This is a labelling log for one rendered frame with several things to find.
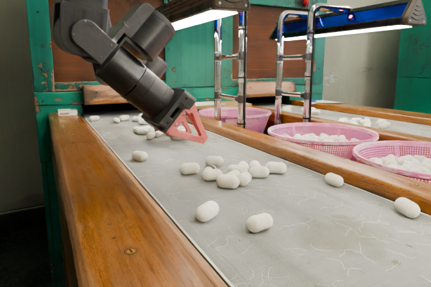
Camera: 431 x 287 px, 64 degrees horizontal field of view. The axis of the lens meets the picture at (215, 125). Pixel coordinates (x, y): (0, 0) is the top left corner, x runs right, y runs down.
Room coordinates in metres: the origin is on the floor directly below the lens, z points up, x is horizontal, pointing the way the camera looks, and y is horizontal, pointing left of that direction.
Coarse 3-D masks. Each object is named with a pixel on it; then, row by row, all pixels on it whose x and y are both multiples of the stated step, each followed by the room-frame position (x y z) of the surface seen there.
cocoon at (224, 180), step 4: (220, 176) 0.52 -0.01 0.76; (224, 176) 0.52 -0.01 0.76; (228, 176) 0.52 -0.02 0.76; (232, 176) 0.52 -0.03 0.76; (236, 176) 0.52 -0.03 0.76; (216, 180) 0.53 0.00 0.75; (220, 180) 0.52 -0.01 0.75; (224, 180) 0.52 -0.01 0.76; (228, 180) 0.51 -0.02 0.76; (232, 180) 0.51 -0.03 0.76; (236, 180) 0.51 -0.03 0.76; (220, 184) 0.52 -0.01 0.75; (224, 184) 0.52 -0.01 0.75; (228, 184) 0.51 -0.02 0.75; (232, 184) 0.51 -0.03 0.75; (236, 184) 0.51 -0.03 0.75; (232, 188) 0.52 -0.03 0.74
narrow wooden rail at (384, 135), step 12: (264, 108) 1.37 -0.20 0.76; (288, 120) 1.19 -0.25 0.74; (300, 120) 1.13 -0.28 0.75; (312, 120) 1.08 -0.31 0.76; (324, 120) 1.06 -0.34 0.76; (336, 120) 1.06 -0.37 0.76; (264, 132) 1.32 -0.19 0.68; (324, 132) 1.03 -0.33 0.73; (384, 132) 0.87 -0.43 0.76; (396, 132) 0.87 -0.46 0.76
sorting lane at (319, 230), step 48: (144, 144) 0.84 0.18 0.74; (192, 144) 0.84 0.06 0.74; (240, 144) 0.84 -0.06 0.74; (192, 192) 0.50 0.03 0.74; (240, 192) 0.50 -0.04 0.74; (288, 192) 0.50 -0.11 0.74; (336, 192) 0.50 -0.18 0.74; (192, 240) 0.35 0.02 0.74; (240, 240) 0.36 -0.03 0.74; (288, 240) 0.36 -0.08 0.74; (336, 240) 0.36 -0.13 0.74; (384, 240) 0.36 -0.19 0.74
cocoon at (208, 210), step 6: (204, 204) 0.41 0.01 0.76; (210, 204) 0.41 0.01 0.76; (216, 204) 0.41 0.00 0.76; (198, 210) 0.40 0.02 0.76; (204, 210) 0.40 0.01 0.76; (210, 210) 0.40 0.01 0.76; (216, 210) 0.41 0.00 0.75; (198, 216) 0.39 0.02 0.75; (204, 216) 0.39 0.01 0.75; (210, 216) 0.40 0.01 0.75
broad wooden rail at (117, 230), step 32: (64, 128) 0.92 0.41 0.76; (64, 160) 0.60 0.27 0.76; (96, 160) 0.60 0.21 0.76; (64, 192) 0.45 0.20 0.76; (96, 192) 0.44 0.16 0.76; (128, 192) 0.44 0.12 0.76; (64, 224) 0.50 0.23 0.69; (96, 224) 0.34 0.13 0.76; (128, 224) 0.34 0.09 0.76; (160, 224) 0.34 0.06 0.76; (96, 256) 0.28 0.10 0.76; (128, 256) 0.28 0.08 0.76; (160, 256) 0.28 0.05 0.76; (192, 256) 0.28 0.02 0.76
